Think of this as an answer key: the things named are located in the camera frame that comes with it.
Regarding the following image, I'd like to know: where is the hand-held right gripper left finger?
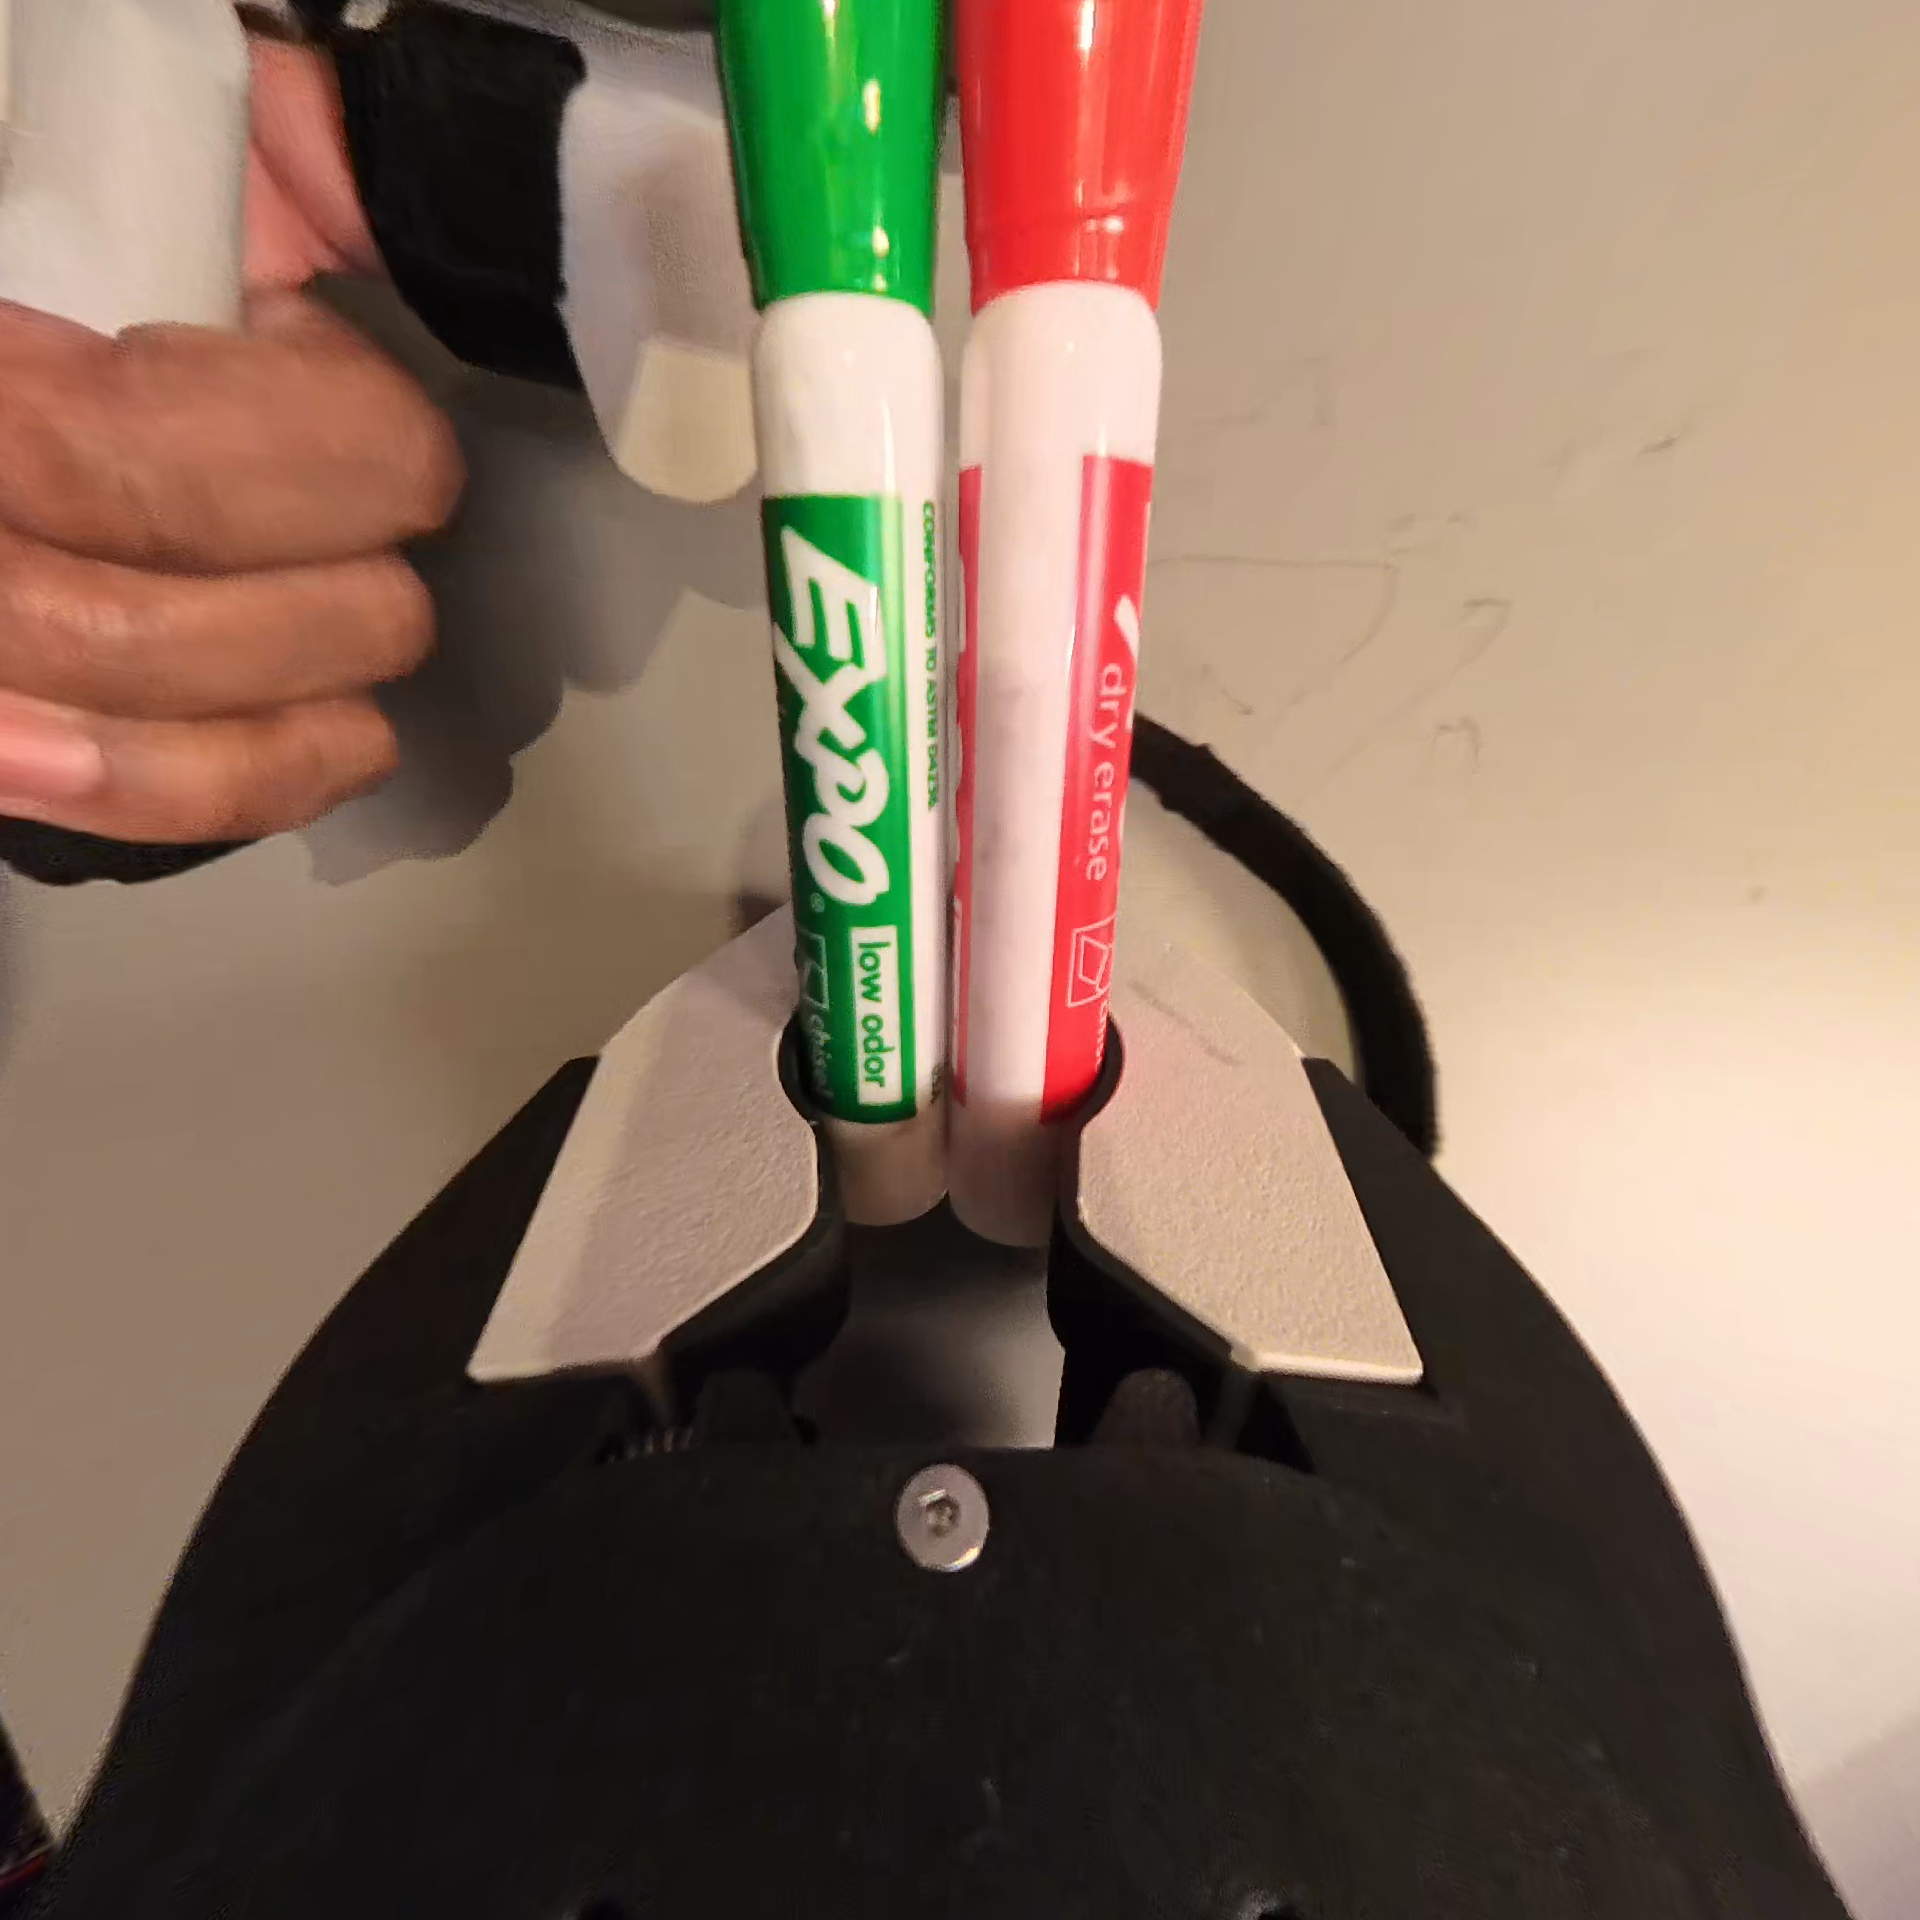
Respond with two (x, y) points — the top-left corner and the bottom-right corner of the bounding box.
(472, 917), (853, 1413)

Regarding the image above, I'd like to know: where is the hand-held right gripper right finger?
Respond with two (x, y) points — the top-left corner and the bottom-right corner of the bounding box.
(1057, 930), (1432, 1438)

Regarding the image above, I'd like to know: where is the thin black strap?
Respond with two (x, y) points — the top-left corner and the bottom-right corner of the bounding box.
(1121, 713), (1447, 1163)

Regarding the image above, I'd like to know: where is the green dry erase marker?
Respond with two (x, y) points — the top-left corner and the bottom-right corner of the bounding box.
(718, 0), (966, 1231)

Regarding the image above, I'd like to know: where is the red dry erase marker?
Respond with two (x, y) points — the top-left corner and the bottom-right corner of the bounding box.
(943, 0), (1210, 1250)

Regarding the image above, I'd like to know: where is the person's left hand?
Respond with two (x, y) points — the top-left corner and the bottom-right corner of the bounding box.
(0, 28), (472, 860)

